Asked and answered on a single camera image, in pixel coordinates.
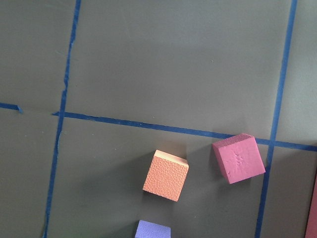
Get right orange foam block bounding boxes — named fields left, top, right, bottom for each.
left=143, top=150, right=189, bottom=202

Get far pink-red foam block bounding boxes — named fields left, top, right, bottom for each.
left=212, top=133, right=265, bottom=184

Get right purple foam block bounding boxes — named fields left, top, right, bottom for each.
left=135, top=220, right=171, bottom=238

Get pink plastic bin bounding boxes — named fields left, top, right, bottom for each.
left=305, top=179, right=317, bottom=238

